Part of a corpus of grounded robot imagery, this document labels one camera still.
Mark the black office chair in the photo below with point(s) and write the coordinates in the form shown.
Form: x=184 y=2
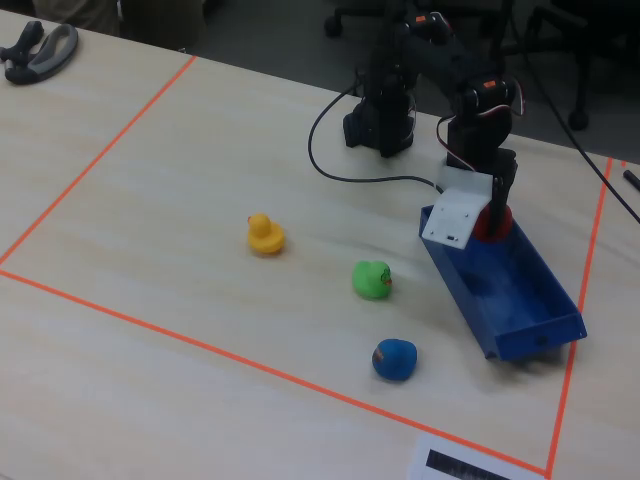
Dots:
x=579 y=120
x=334 y=26

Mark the yellow rubber duck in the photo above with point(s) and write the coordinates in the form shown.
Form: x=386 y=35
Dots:
x=265 y=235

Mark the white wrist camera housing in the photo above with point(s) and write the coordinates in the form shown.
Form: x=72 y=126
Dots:
x=450 y=220

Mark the black marker pen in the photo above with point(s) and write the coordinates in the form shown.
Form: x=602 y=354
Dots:
x=631 y=178

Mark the blue rubber duck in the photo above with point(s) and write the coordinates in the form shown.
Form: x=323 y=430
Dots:
x=397 y=360

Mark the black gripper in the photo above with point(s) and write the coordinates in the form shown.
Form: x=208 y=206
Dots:
x=504 y=176

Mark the green rubber duck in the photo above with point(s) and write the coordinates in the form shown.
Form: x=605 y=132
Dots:
x=367 y=282

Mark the red rubber duck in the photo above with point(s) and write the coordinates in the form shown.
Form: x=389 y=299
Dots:
x=481 y=227

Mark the white paper with black bar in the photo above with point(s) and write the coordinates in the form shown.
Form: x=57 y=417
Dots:
x=420 y=460

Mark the orange tape strip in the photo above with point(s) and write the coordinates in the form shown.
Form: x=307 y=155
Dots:
x=75 y=183
x=250 y=364
x=564 y=400

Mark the blue plastic box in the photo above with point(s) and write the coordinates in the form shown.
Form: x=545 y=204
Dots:
x=515 y=290

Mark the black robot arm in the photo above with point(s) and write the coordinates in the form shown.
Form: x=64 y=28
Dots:
x=385 y=125

